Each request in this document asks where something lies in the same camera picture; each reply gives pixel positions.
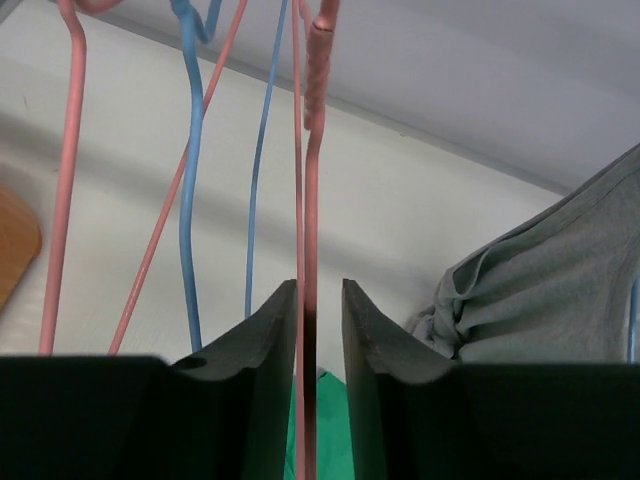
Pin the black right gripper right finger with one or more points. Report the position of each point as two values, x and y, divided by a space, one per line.
415 414

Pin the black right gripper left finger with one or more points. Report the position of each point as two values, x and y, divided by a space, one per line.
220 413

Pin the green tank top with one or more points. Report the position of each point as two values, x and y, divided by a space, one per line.
334 446

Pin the grey tank top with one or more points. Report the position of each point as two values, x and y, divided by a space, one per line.
554 289

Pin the blue wire hanger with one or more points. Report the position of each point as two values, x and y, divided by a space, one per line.
633 316
194 29

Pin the pink wire hanger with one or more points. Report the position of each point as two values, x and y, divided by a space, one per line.
67 169
313 39

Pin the orange plastic tub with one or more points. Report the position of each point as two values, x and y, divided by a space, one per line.
21 240

